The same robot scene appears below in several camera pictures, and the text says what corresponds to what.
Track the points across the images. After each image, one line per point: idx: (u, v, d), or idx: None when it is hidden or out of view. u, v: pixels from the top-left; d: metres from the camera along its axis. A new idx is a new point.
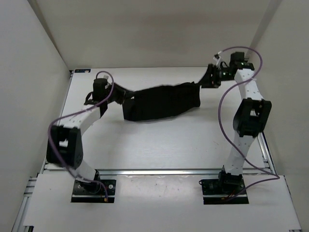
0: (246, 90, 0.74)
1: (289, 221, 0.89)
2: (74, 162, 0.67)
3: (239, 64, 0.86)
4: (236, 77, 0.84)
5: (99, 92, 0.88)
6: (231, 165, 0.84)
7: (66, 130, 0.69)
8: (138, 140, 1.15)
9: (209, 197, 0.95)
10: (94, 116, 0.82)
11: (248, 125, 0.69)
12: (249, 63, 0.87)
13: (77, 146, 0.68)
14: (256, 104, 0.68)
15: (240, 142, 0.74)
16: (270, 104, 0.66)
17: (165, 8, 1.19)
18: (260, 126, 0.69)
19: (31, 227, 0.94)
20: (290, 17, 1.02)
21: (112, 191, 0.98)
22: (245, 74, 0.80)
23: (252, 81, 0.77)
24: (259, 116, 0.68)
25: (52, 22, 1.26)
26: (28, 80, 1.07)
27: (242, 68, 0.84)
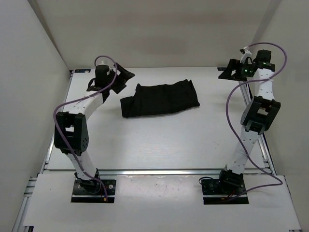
0: (259, 89, 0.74)
1: (289, 221, 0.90)
2: (80, 146, 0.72)
3: (261, 63, 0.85)
4: (256, 75, 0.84)
5: (101, 78, 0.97)
6: (233, 161, 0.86)
7: (71, 117, 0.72)
8: (138, 140, 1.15)
9: (209, 197, 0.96)
10: (96, 102, 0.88)
11: (253, 121, 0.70)
12: (272, 65, 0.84)
13: (84, 130, 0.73)
14: (265, 103, 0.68)
15: (245, 137, 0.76)
16: (278, 106, 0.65)
17: (166, 9, 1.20)
18: (266, 124, 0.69)
19: (31, 227, 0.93)
20: (290, 17, 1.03)
21: (112, 191, 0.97)
22: (264, 74, 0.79)
23: (269, 81, 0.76)
24: (266, 116, 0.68)
25: (52, 22, 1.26)
26: (28, 80, 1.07)
27: (262, 67, 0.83)
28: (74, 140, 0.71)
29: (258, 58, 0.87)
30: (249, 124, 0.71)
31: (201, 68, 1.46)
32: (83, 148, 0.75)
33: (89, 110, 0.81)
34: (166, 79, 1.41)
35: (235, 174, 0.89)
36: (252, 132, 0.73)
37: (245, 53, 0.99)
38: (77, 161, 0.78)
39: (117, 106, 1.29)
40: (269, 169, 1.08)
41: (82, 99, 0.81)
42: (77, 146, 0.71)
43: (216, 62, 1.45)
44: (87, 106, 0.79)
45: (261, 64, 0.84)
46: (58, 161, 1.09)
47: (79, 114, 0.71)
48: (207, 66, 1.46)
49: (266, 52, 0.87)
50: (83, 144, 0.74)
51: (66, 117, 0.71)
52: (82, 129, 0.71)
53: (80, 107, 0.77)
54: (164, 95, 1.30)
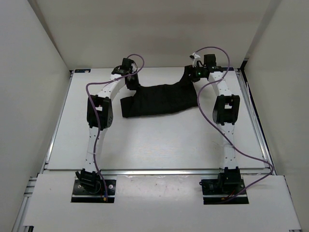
0: (219, 89, 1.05)
1: (289, 222, 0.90)
2: (107, 122, 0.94)
3: (211, 67, 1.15)
4: (210, 78, 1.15)
5: (125, 65, 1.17)
6: (224, 157, 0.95)
7: (100, 99, 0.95)
8: (138, 140, 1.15)
9: (208, 197, 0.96)
10: (120, 85, 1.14)
11: (224, 114, 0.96)
12: (218, 66, 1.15)
13: (110, 111, 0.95)
14: (228, 99, 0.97)
15: (225, 131, 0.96)
16: (238, 97, 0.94)
17: (166, 9, 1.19)
18: (234, 114, 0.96)
19: (31, 227, 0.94)
20: (291, 18, 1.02)
21: (112, 191, 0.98)
22: (217, 76, 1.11)
23: (222, 81, 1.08)
24: (232, 108, 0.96)
25: (52, 22, 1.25)
26: (29, 80, 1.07)
27: (213, 71, 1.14)
28: (102, 118, 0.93)
29: (207, 63, 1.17)
30: (222, 119, 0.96)
31: None
32: (109, 123, 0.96)
33: (113, 92, 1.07)
34: (165, 79, 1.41)
35: (232, 170, 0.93)
36: (228, 124, 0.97)
37: (194, 57, 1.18)
38: (99, 136, 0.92)
39: (117, 106, 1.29)
40: (269, 169, 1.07)
41: (108, 83, 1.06)
42: (104, 122, 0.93)
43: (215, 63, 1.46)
44: (112, 90, 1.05)
45: (211, 68, 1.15)
46: (58, 161, 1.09)
47: (107, 98, 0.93)
48: None
49: (212, 56, 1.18)
50: (108, 122, 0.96)
51: (96, 99, 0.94)
52: (108, 109, 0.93)
53: (106, 90, 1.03)
54: (163, 95, 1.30)
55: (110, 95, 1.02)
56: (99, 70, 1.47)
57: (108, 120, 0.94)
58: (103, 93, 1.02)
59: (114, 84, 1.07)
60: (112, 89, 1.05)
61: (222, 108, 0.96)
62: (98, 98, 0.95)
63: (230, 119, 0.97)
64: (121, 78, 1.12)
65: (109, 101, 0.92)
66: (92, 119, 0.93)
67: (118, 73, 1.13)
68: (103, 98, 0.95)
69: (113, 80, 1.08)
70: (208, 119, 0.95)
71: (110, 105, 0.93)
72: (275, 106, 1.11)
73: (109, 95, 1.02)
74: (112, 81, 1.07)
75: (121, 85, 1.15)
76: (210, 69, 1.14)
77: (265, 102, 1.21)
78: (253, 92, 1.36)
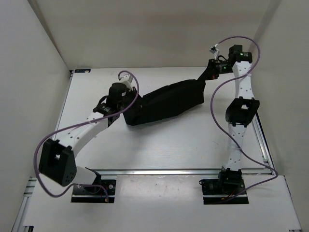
0: (239, 88, 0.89)
1: (289, 221, 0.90)
2: (62, 180, 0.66)
3: (239, 54, 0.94)
4: (234, 69, 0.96)
5: (113, 97, 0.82)
6: (229, 158, 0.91)
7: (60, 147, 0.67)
8: (138, 141, 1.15)
9: (208, 197, 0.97)
10: (103, 126, 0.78)
11: (237, 115, 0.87)
12: (248, 53, 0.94)
13: (69, 166, 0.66)
14: (245, 102, 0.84)
15: (234, 132, 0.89)
16: (257, 103, 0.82)
17: (166, 9, 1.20)
18: (249, 117, 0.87)
19: (31, 227, 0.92)
20: (291, 18, 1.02)
21: (112, 191, 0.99)
22: (242, 68, 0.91)
23: (247, 77, 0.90)
24: (248, 110, 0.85)
25: (52, 22, 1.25)
26: (28, 80, 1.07)
27: (240, 60, 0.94)
28: (56, 174, 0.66)
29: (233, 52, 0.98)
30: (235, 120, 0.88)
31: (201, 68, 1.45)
32: (65, 181, 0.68)
33: (84, 137, 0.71)
34: (165, 79, 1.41)
35: (234, 172, 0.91)
36: (239, 126, 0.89)
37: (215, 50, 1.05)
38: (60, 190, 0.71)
39: None
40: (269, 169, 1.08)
41: (80, 125, 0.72)
42: (58, 180, 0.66)
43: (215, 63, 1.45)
44: (82, 136, 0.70)
45: (239, 55, 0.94)
46: None
47: (67, 149, 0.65)
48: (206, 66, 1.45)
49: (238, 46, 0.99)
50: (66, 179, 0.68)
51: (54, 146, 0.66)
52: (66, 165, 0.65)
53: (74, 136, 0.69)
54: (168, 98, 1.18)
55: (76, 143, 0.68)
56: (99, 70, 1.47)
57: (64, 178, 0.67)
58: (67, 139, 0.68)
59: (88, 129, 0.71)
60: (82, 134, 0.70)
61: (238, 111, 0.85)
62: (57, 145, 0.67)
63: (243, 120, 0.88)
64: (103, 119, 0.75)
65: (69, 154, 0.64)
66: (44, 171, 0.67)
67: (100, 111, 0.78)
68: (63, 146, 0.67)
69: (88, 122, 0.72)
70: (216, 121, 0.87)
71: (69, 159, 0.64)
72: (275, 106, 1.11)
73: (76, 143, 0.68)
74: (87, 123, 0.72)
75: (104, 127, 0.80)
76: (237, 57, 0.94)
77: (265, 101, 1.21)
78: (252, 91, 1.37)
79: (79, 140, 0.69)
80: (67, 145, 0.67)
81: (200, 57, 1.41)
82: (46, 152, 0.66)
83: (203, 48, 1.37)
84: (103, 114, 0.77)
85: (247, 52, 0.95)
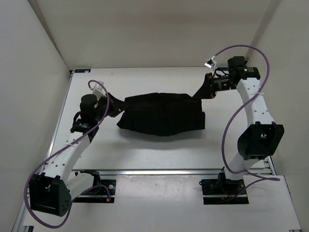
0: (253, 110, 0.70)
1: (289, 221, 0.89)
2: (59, 210, 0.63)
3: (243, 70, 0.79)
4: (240, 88, 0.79)
5: (87, 113, 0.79)
6: (231, 173, 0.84)
7: (48, 179, 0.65)
8: (138, 142, 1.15)
9: (208, 197, 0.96)
10: (85, 143, 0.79)
11: (257, 148, 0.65)
12: (254, 69, 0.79)
13: (62, 194, 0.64)
14: (265, 128, 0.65)
15: (245, 162, 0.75)
16: (281, 127, 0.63)
17: (166, 9, 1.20)
18: (271, 148, 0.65)
19: (31, 227, 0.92)
20: (291, 17, 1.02)
21: (113, 191, 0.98)
22: (251, 86, 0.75)
23: (259, 96, 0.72)
24: (269, 140, 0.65)
25: (52, 22, 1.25)
26: (28, 80, 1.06)
27: (245, 76, 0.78)
28: (51, 206, 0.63)
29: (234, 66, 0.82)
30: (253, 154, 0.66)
31: (201, 68, 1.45)
32: (63, 211, 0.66)
33: (70, 163, 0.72)
34: (165, 79, 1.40)
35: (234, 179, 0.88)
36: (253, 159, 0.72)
37: (213, 63, 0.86)
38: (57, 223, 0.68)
39: None
40: (269, 169, 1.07)
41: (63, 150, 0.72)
42: (54, 211, 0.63)
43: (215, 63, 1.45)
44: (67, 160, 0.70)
45: (243, 71, 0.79)
46: None
47: (56, 178, 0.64)
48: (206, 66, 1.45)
49: (241, 59, 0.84)
50: (63, 208, 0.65)
51: (40, 181, 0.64)
52: (60, 194, 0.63)
53: (59, 163, 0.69)
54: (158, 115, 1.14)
55: (63, 169, 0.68)
56: (98, 70, 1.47)
57: (61, 207, 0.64)
58: (53, 168, 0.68)
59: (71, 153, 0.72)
60: (67, 159, 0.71)
61: (257, 140, 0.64)
62: (43, 179, 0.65)
63: (262, 154, 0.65)
64: (82, 138, 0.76)
65: (59, 183, 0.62)
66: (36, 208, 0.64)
67: (78, 130, 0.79)
68: (51, 177, 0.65)
69: (69, 144, 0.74)
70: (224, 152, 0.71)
71: (61, 190, 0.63)
72: (275, 106, 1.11)
73: (63, 171, 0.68)
74: (69, 146, 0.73)
75: (86, 145, 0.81)
76: (241, 74, 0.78)
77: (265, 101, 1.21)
78: None
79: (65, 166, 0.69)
80: (55, 175, 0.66)
81: (200, 57, 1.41)
82: (34, 190, 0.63)
83: (203, 48, 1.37)
84: (81, 133, 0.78)
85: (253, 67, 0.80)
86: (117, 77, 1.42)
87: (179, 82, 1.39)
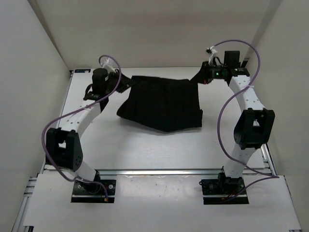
0: (245, 99, 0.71)
1: (289, 221, 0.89)
2: (72, 164, 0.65)
3: (233, 70, 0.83)
4: (231, 83, 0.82)
5: (98, 85, 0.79)
6: (231, 170, 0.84)
7: (63, 133, 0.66)
8: (138, 142, 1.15)
9: (209, 197, 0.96)
10: (95, 111, 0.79)
11: (251, 136, 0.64)
12: (244, 69, 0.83)
13: (77, 148, 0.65)
14: (257, 115, 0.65)
15: (242, 153, 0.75)
16: (272, 113, 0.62)
17: (166, 9, 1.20)
18: (265, 134, 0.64)
19: (31, 227, 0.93)
20: (291, 17, 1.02)
21: (112, 191, 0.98)
22: (241, 81, 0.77)
23: (249, 88, 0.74)
24: (262, 127, 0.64)
25: (52, 22, 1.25)
26: (28, 80, 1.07)
27: (236, 74, 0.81)
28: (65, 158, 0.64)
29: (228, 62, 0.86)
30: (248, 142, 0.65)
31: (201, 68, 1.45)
32: (75, 166, 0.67)
33: (83, 123, 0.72)
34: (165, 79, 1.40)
35: (233, 178, 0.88)
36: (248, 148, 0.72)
37: (211, 52, 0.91)
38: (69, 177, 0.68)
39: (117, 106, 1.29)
40: (269, 169, 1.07)
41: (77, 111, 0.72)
42: (68, 164, 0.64)
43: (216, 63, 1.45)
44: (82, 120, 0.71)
45: (233, 70, 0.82)
46: None
47: (72, 132, 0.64)
48: None
49: (236, 53, 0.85)
50: (75, 163, 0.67)
51: (57, 135, 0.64)
52: (75, 147, 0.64)
53: (74, 121, 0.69)
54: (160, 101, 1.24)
55: (77, 127, 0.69)
56: None
57: (74, 161, 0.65)
58: (68, 125, 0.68)
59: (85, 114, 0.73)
60: (82, 119, 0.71)
61: (250, 126, 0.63)
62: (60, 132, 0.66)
63: (258, 141, 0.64)
64: (95, 104, 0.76)
65: (75, 137, 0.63)
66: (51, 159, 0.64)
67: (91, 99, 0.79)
68: (66, 132, 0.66)
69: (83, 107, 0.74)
70: (222, 146, 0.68)
71: (76, 143, 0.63)
72: (275, 106, 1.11)
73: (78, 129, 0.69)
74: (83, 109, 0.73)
75: (96, 113, 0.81)
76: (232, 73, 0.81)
77: (265, 101, 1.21)
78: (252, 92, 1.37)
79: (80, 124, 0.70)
80: (70, 129, 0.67)
81: (200, 57, 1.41)
82: (50, 141, 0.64)
83: (203, 48, 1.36)
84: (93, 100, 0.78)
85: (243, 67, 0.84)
86: None
87: None
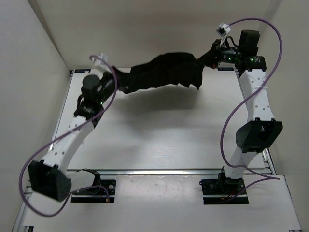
0: (255, 106, 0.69)
1: (289, 221, 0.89)
2: (58, 197, 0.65)
3: (248, 59, 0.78)
4: (243, 76, 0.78)
5: (90, 97, 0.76)
6: (231, 171, 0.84)
7: (46, 166, 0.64)
8: (138, 141, 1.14)
9: (208, 197, 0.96)
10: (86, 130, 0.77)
11: (254, 141, 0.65)
12: (260, 59, 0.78)
13: (61, 182, 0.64)
14: (263, 124, 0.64)
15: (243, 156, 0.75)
16: (280, 125, 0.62)
17: (166, 8, 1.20)
18: (268, 142, 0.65)
19: (31, 227, 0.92)
20: (291, 17, 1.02)
21: (112, 191, 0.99)
22: (255, 79, 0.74)
23: (262, 91, 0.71)
24: (267, 136, 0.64)
25: (52, 22, 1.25)
26: (28, 80, 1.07)
27: (251, 67, 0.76)
28: (49, 191, 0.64)
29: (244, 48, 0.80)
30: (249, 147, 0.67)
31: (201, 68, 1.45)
32: (62, 197, 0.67)
33: (69, 151, 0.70)
34: None
35: (235, 179, 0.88)
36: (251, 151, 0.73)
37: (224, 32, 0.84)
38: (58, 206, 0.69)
39: (117, 106, 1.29)
40: (269, 169, 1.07)
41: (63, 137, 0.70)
42: (54, 196, 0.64)
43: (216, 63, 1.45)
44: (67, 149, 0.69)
45: (248, 60, 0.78)
46: None
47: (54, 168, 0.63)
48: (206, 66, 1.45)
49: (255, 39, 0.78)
50: (62, 194, 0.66)
51: (39, 168, 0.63)
52: (58, 182, 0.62)
53: (58, 151, 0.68)
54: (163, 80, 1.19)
55: (62, 158, 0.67)
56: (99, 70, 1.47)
57: (60, 194, 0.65)
58: (52, 156, 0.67)
59: (71, 140, 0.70)
60: (66, 148, 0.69)
61: (255, 134, 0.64)
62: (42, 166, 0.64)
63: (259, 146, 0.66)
64: (84, 124, 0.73)
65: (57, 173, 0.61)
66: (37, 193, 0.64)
67: (82, 114, 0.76)
68: (49, 165, 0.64)
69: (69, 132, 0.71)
70: (223, 152, 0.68)
71: (60, 179, 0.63)
72: (275, 106, 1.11)
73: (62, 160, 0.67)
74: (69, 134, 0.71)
75: (89, 129, 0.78)
76: (247, 64, 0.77)
77: None
78: None
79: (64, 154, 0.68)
80: (53, 164, 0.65)
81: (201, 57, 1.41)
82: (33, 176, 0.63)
83: (203, 48, 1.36)
84: (85, 117, 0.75)
85: (259, 57, 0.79)
86: None
87: None
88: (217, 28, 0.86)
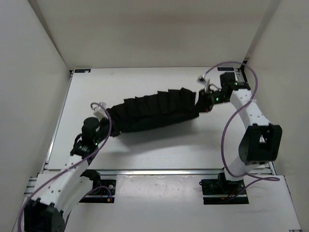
0: (249, 114, 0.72)
1: (288, 221, 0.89)
2: None
3: (233, 84, 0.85)
4: (233, 98, 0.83)
5: (88, 136, 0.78)
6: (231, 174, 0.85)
7: (43, 205, 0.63)
8: (138, 142, 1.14)
9: (209, 197, 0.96)
10: (83, 166, 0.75)
11: (259, 152, 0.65)
12: (244, 82, 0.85)
13: (55, 222, 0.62)
14: (262, 130, 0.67)
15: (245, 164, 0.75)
16: (279, 129, 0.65)
17: (166, 8, 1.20)
18: (272, 150, 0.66)
19: None
20: (291, 17, 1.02)
21: (112, 191, 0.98)
22: (243, 95, 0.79)
23: (252, 103, 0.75)
24: (269, 142, 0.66)
25: (52, 21, 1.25)
26: (28, 80, 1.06)
27: (237, 89, 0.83)
28: None
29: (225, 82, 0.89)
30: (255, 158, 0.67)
31: (201, 68, 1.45)
32: None
33: (66, 189, 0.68)
34: (165, 79, 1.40)
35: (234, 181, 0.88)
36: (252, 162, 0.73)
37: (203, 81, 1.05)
38: None
39: None
40: (269, 169, 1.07)
41: (60, 175, 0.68)
42: None
43: (216, 63, 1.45)
44: (64, 187, 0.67)
45: (233, 85, 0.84)
46: (58, 162, 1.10)
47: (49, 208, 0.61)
48: (206, 66, 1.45)
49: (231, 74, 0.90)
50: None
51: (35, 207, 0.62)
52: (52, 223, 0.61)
53: (54, 189, 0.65)
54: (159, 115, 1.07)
55: (59, 197, 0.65)
56: (99, 70, 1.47)
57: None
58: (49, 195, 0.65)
59: (68, 178, 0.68)
60: (63, 186, 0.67)
61: (256, 146, 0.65)
62: (38, 205, 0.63)
63: (265, 158, 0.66)
64: (81, 162, 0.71)
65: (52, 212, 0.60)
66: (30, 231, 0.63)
67: (78, 152, 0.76)
68: (46, 204, 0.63)
69: (66, 169, 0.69)
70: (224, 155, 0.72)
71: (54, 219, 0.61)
72: (275, 106, 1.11)
73: (59, 198, 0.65)
74: (66, 171, 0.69)
75: (84, 167, 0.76)
76: (232, 87, 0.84)
77: (266, 102, 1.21)
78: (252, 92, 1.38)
79: (61, 193, 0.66)
80: (49, 202, 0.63)
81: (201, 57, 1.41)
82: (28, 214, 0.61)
83: (203, 48, 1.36)
84: (81, 156, 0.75)
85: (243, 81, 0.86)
86: (117, 77, 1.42)
87: (179, 82, 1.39)
88: (198, 79, 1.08)
